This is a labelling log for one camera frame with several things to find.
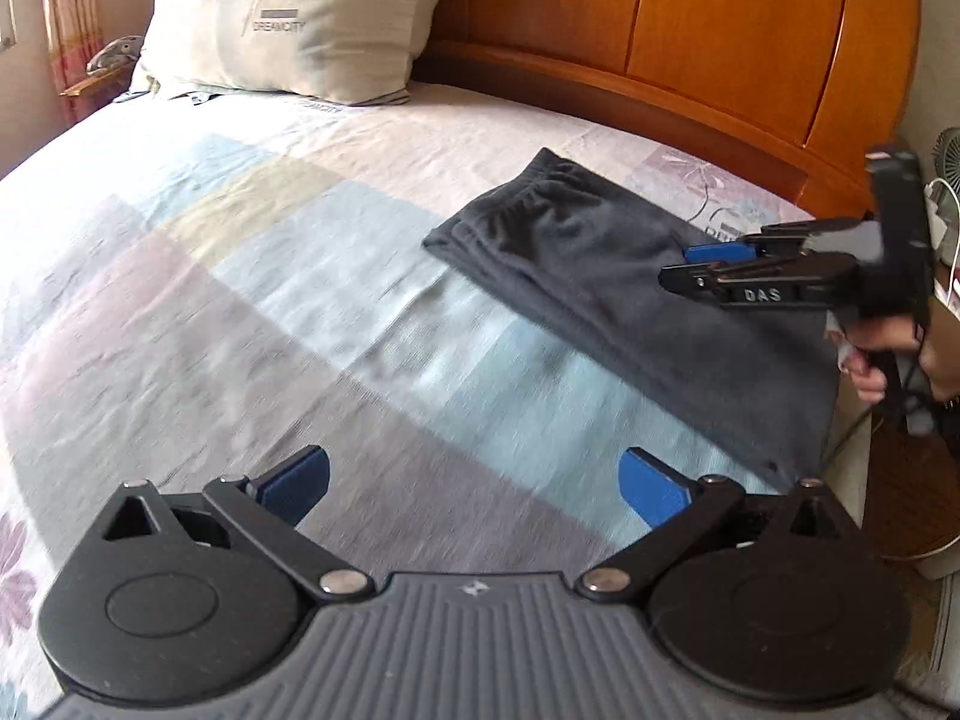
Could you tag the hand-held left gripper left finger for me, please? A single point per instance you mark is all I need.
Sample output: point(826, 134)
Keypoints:
point(296, 484)

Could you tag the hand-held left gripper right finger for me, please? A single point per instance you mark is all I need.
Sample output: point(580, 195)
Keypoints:
point(652, 491)

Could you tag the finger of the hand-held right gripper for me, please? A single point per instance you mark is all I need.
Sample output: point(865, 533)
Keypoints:
point(686, 277)
point(712, 253)

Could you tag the dark grey pants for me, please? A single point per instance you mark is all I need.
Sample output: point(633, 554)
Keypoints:
point(600, 262)

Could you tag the person's right hand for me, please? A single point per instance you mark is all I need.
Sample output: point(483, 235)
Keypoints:
point(870, 382)

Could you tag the wooden headboard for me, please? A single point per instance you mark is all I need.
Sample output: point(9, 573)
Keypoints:
point(675, 15)

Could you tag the wooden nightstand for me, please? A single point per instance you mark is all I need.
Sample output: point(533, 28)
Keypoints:
point(915, 495)
point(97, 84)

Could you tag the large cream printed pillow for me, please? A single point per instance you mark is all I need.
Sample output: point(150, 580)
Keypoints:
point(300, 15)

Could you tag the grey cloth bundle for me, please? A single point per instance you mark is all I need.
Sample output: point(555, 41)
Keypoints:
point(112, 54)

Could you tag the pink striped curtain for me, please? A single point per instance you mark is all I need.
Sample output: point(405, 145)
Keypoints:
point(75, 0)

